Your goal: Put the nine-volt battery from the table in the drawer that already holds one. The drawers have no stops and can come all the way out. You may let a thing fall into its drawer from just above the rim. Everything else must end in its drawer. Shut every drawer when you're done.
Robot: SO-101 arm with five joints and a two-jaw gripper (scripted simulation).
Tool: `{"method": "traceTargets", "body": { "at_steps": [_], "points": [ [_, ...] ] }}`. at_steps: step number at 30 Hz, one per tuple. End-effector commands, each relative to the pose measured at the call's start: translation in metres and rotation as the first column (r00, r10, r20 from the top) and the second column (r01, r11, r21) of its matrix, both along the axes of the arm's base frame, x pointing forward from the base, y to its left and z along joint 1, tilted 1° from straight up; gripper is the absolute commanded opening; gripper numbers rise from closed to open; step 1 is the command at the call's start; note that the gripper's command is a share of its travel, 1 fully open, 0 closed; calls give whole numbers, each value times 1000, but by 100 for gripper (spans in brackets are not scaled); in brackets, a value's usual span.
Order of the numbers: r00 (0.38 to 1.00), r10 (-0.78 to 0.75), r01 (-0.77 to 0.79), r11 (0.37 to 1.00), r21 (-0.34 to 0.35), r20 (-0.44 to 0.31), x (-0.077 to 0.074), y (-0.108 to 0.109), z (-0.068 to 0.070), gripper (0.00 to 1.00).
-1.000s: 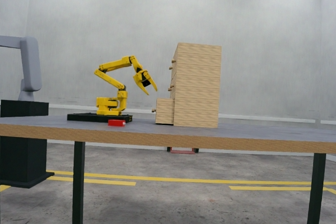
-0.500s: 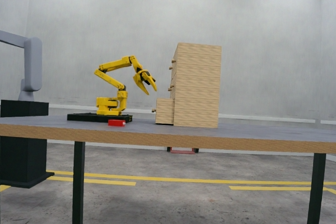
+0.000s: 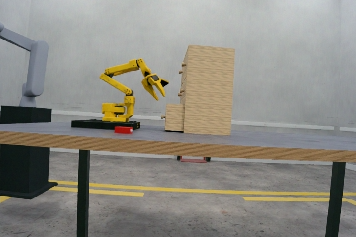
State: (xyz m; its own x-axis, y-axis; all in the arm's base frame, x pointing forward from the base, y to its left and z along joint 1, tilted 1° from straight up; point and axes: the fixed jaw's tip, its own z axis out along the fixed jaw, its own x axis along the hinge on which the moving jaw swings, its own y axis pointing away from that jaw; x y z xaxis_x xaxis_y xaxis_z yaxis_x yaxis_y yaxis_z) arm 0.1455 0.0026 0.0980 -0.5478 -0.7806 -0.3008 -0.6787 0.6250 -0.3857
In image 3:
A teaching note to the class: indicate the red 9v battery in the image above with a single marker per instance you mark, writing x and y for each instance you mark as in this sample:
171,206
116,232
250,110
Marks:
124,130

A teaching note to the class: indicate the wooden chest of drawers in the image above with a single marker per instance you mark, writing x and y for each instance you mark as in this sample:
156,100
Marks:
209,90

